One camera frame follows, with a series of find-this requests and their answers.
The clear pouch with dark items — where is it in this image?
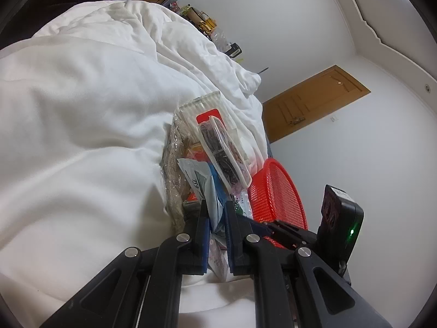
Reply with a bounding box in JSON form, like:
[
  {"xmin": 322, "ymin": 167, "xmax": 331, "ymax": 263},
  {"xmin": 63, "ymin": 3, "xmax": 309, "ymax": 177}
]
[{"xmin": 198, "ymin": 116, "xmax": 252, "ymax": 189}]

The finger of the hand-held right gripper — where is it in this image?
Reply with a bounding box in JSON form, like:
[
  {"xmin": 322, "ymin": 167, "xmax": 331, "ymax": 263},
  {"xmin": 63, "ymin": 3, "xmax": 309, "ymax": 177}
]
[{"xmin": 263, "ymin": 220, "xmax": 319, "ymax": 251}]

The floral tissue packet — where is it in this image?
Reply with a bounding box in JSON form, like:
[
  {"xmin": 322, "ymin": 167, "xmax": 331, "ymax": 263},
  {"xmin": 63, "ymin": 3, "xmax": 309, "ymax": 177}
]
[{"xmin": 228, "ymin": 191, "xmax": 254, "ymax": 219}]

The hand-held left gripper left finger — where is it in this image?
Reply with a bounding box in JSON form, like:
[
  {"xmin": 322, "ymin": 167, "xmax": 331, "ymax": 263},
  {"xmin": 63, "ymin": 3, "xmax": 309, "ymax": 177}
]
[{"xmin": 39, "ymin": 200, "xmax": 209, "ymax": 328}]

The white pink printed packet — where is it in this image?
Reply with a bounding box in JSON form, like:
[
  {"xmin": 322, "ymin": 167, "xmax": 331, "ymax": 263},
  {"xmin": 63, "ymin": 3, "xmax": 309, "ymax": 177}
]
[{"xmin": 208, "ymin": 232, "xmax": 233, "ymax": 282}]

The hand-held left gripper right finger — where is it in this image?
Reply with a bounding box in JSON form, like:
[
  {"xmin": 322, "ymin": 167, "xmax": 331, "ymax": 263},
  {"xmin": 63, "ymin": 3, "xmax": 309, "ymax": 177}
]
[{"xmin": 223, "ymin": 201, "xmax": 393, "ymax": 328}]

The blue packet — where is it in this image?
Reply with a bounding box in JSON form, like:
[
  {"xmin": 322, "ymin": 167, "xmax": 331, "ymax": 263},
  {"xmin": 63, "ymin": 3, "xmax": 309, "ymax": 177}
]
[{"xmin": 209, "ymin": 166, "xmax": 230, "ymax": 212}]

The white duvet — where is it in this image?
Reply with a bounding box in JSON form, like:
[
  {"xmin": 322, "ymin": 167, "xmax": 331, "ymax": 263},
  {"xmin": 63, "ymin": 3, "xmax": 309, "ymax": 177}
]
[{"xmin": 0, "ymin": 0, "xmax": 268, "ymax": 328}]

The wooden door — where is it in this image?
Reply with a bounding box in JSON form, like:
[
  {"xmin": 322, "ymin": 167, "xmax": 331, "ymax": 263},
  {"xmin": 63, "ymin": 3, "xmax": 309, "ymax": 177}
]
[{"xmin": 262, "ymin": 65, "xmax": 371, "ymax": 143}]

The white green packet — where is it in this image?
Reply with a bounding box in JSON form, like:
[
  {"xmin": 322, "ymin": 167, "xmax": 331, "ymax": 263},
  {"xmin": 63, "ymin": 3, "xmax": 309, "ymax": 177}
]
[{"xmin": 177, "ymin": 158, "xmax": 228, "ymax": 236}]

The cluttered side table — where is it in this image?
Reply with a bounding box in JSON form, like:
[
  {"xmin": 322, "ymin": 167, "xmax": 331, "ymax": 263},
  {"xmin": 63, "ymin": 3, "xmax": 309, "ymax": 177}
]
[{"xmin": 167, "ymin": 2, "xmax": 228, "ymax": 50}]

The red plastic basket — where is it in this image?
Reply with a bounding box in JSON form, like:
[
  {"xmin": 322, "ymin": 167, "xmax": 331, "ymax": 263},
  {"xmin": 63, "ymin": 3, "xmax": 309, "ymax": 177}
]
[{"xmin": 247, "ymin": 158, "xmax": 308, "ymax": 248}]

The white towel packet red label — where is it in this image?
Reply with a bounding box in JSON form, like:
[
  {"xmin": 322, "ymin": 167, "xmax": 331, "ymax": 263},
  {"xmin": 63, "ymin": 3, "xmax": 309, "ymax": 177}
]
[{"xmin": 174, "ymin": 90, "xmax": 246, "ymax": 165}]

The clear bag with grey cloth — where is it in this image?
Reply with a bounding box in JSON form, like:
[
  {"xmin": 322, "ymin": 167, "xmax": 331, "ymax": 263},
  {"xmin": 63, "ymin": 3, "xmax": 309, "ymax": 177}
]
[{"xmin": 160, "ymin": 109, "xmax": 205, "ymax": 236}]

